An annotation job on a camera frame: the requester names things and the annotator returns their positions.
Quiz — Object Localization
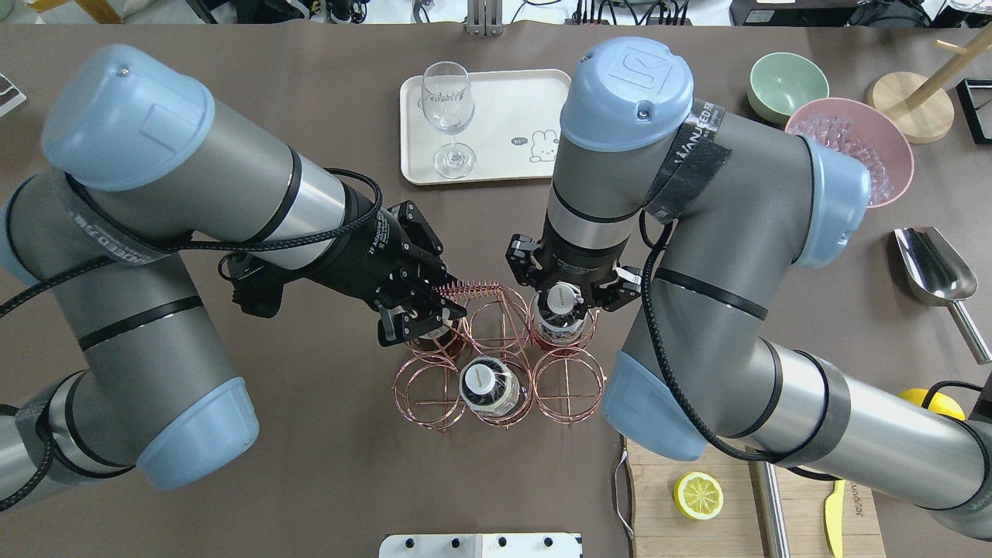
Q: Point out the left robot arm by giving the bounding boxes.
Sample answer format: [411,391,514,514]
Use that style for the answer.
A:
[2,43,467,511]

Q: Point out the bamboo cutting board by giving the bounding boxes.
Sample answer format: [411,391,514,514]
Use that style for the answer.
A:
[613,438,887,558]

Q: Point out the clear wine glass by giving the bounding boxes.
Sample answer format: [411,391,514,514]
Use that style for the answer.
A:
[421,61,476,179]

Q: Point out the clear ice cubes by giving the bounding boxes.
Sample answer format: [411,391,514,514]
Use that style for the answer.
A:
[784,114,895,208]

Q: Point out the pink bowl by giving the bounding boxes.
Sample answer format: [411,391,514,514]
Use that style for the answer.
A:
[787,98,915,208]

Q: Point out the copper wire bottle basket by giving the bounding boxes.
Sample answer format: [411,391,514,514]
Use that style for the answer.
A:
[392,282,606,432]

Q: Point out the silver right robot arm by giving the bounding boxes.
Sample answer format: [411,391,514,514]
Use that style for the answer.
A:
[442,36,990,541]

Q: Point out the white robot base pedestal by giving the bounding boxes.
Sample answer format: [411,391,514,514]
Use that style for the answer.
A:
[378,532,584,557]

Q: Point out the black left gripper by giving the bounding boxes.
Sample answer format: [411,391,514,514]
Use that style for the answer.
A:
[309,201,467,347]

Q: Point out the steel muddler black tip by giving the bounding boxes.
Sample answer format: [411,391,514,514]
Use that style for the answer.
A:
[752,462,791,557]

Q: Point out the yellow plastic knife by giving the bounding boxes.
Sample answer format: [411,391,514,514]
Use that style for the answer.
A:
[823,479,846,557]

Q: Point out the yellow lemon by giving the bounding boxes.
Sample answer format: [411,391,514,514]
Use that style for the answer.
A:
[899,388,966,421]

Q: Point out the mint green bowl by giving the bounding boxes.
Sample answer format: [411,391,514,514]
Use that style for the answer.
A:
[747,52,830,125]

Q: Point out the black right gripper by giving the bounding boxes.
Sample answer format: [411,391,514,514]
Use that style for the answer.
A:
[505,225,642,312]

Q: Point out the half lemon slice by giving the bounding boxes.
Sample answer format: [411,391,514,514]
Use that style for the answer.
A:
[673,472,724,522]

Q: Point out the steel ice scoop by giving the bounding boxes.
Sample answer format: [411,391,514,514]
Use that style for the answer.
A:
[894,226,990,365]

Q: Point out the tea bottle white cap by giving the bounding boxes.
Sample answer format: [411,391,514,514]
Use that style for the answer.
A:
[458,356,523,419]

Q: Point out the black metal glass rack tray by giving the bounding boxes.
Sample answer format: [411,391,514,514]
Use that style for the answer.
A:
[956,78,991,146]

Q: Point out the white rabbit tray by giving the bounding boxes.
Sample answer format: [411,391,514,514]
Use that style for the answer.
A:
[399,68,570,186]

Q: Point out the aluminium frame post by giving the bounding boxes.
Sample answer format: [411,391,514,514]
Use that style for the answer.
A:
[464,0,504,36]

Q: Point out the wooden cup rack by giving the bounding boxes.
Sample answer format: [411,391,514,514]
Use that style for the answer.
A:
[866,25,991,144]

